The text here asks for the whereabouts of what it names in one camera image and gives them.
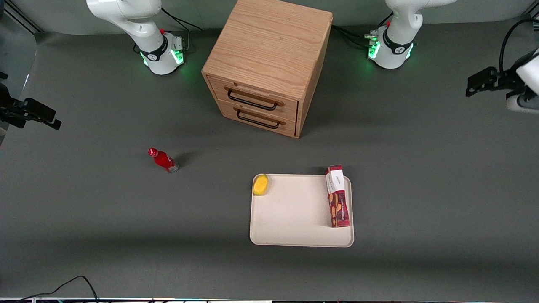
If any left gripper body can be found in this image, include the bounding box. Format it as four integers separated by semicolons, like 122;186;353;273
501;50;539;95

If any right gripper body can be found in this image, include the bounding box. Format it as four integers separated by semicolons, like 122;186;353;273
0;83;27;129

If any red cookie box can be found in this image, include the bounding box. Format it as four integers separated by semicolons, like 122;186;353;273
325;165;351;228

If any cream rectangular tray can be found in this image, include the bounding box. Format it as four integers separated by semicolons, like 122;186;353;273
249;173;355;248

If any red soda bottle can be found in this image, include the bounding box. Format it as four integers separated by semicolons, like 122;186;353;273
148;147;179;173

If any upper wooden drawer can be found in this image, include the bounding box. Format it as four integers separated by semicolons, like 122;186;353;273
208;76;299;122

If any wooden drawer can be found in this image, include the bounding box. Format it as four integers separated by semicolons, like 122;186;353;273
219;100;297;138
208;76;299;122

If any lower wooden drawer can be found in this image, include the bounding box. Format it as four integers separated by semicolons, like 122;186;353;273
219;100;297;138

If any wooden two-drawer cabinet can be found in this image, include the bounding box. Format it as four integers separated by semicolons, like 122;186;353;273
201;0;333;138

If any yellow lemon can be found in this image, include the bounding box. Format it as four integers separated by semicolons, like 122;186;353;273
253;174;269;196

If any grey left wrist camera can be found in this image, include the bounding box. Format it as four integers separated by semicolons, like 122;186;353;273
505;93;539;114

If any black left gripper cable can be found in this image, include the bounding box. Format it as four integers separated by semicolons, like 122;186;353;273
499;19;539;72

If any black left arm base cable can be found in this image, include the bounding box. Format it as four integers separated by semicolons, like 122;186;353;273
332;24;379;49

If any black arm base cable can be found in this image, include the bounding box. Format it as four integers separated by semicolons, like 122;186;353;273
332;24;379;49
161;8;203;32

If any black right arm base cable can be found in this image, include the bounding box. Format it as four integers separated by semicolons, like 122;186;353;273
161;8;203;32

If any black cable at table edge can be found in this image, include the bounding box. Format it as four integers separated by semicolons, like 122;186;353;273
17;276;100;303

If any black upper drawer handle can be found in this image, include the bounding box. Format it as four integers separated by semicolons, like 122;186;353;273
227;88;280;112

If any black drawer handle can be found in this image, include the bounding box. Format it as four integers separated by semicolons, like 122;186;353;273
227;88;280;112
236;109;282;129

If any black lower drawer handle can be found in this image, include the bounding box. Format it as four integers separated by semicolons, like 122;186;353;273
236;109;282;129

